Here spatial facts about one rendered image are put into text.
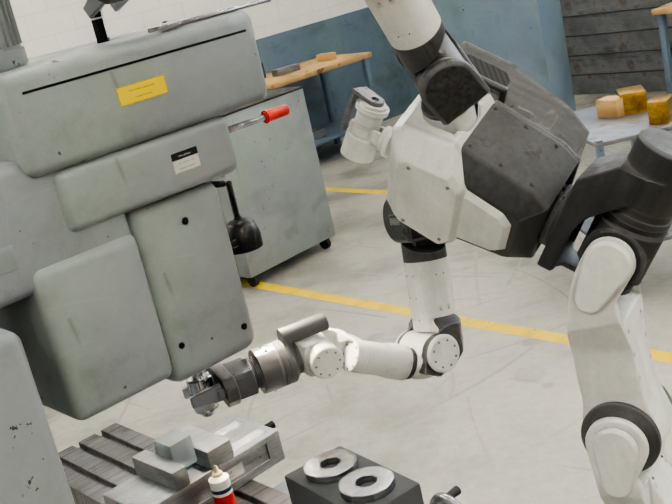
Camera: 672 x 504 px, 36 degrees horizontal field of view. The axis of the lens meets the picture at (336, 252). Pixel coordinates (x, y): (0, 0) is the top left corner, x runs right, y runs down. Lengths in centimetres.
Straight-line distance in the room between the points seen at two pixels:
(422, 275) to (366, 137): 32
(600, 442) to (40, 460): 97
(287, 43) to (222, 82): 857
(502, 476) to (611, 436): 200
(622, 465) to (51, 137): 112
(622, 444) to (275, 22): 865
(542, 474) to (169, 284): 236
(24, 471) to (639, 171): 105
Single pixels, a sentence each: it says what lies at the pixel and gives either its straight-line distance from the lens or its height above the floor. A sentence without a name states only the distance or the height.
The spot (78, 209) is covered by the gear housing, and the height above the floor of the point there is 167.
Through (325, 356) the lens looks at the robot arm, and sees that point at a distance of 192.
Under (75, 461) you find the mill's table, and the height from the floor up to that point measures 96.
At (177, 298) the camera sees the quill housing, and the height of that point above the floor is 146.
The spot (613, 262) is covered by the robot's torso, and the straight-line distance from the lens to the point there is 177.
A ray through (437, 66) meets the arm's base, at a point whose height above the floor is 174.
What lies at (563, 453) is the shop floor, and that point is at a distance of 397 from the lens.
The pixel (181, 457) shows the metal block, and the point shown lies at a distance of 211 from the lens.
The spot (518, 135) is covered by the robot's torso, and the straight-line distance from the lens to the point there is 181.
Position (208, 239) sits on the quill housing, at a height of 153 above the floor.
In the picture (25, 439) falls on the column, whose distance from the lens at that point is 152.
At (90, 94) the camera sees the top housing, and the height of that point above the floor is 183.
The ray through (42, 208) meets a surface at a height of 168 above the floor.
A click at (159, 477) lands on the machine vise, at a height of 105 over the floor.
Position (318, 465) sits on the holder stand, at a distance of 174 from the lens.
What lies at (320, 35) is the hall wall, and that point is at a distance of 1059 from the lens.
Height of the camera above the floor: 197
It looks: 17 degrees down
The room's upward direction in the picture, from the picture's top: 13 degrees counter-clockwise
